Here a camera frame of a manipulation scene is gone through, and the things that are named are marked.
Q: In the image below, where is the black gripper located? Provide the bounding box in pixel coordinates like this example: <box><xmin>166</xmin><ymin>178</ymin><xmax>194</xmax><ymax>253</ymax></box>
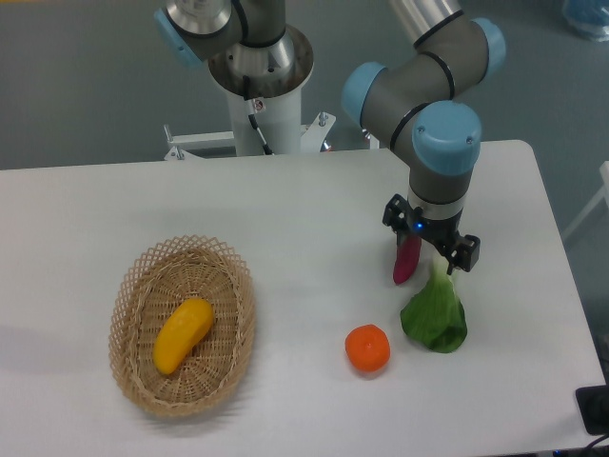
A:
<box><xmin>383</xmin><ymin>194</ymin><xmax>481</xmax><ymax>275</ymax></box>

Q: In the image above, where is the yellow mango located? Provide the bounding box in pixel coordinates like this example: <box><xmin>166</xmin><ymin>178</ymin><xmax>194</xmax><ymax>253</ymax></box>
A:
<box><xmin>152</xmin><ymin>298</ymin><xmax>214</xmax><ymax>375</ymax></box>

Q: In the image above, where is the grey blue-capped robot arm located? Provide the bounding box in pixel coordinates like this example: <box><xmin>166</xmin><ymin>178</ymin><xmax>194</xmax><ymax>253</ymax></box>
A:
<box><xmin>154</xmin><ymin>1</ymin><xmax>506</xmax><ymax>277</ymax></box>

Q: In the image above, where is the woven wicker basket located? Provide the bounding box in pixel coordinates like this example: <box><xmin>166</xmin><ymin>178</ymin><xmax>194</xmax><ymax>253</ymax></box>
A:
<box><xmin>108</xmin><ymin>235</ymin><xmax>256</xmax><ymax>417</ymax></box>

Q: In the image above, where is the green leafy vegetable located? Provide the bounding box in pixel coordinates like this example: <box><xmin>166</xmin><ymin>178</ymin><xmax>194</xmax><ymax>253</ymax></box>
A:
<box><xmin>400</xmin><ymin>257</ymin><xmax>468</xmax><ymax>353</ymax></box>

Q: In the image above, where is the orange tangerine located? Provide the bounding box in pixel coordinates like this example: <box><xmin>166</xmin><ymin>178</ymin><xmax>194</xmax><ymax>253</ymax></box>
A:
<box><xmin>344</xmin><ymin>324</ymin><xmax>391</xmax><ymax>373</ymax></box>

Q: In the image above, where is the black device at table edge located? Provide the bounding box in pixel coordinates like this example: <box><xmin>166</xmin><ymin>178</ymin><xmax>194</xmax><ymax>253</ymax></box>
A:
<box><xmin>575</xmin><ymin>385</ymin><xmax>608</xmax><ymax>435</ymax></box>

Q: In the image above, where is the blue plastic bag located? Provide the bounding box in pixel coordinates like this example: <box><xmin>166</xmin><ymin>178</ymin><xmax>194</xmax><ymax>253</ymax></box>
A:
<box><xmin>562</xmin><ymin>0</ymin><xmax>608</xmax><ymax>42</ymax></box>

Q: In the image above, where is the white frame at right edge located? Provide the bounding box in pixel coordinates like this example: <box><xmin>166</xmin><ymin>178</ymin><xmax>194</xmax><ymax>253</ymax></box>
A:
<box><xmin>561</xmin><ymin>161</ymin><xmax>608</xmax><ymax>247</ymax></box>

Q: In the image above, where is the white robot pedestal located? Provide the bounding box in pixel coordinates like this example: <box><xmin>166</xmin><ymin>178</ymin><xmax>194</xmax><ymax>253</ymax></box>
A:
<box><xmin>163</xmin><ymin>23</ymin><xmax>382</xmax><ymax>161</ymax></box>

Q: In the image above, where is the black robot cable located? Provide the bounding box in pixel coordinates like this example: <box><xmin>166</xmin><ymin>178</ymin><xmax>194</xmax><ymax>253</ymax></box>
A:
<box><xmin>242</xmin><ymin>74</ymin><xmax>276</xmax><ymax>156</ymax></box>

